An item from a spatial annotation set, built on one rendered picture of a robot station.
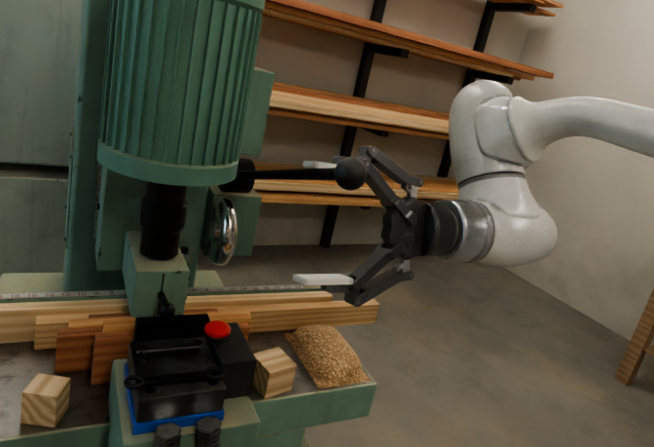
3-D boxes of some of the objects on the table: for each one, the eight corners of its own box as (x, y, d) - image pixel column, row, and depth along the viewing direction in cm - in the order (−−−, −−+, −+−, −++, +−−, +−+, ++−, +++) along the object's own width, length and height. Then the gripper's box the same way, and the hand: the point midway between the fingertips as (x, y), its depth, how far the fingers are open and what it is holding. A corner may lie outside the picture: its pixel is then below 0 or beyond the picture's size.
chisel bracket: (128, 328, 65) (135, 271, 62) (120, 279, 77) (126, 229, 74) (185, 324, 68) (194, 270, 66) (168, 278, 80) (175, 230, 78)
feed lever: (209, 188, 90) (335, 215, 49) (211, 155, 90) (340, 154, 49) (235, 190, 92) (377, 217, 51) (237, 158, 92) (382, 158, 51)
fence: (-102, 342, 61) (-104, 303, 59) (-98, 334, 62) (-100, 296, 60) (322, 315, 89) (328, 287, 88) (318, 310, 91) (324, 283, 89)
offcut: (273, 371, 71) (278, 346, 70) (291, 390, 68) (297, 364, 66) (246, 379, 68) (252, 353, 67) (264, 399, 65) (270, 373, 64)
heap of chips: (318, 389, 69) (324, 366, 68) (282, 333, 81) (287, 313, 80) (371, 381, 73) (377, 359, 72) (330, 329, 85) (335, 310, 84)
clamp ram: (134, 420, 56) (142, 353, 54) (127, 378, 62) (134, 316, 60) (211, 408, 60) (222, 346, 58) (198, 370, 67) (207, 313, 64)
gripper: (414, 310, 72) (280, 317, 61) (431, 141, 71) (298, 120, 61) (450, 325, 65) (307, 336, 55) (468, 139, 65) (327, 115, 54)
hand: (310, 223), depth 58 cm, fingers open, 13 cm apart
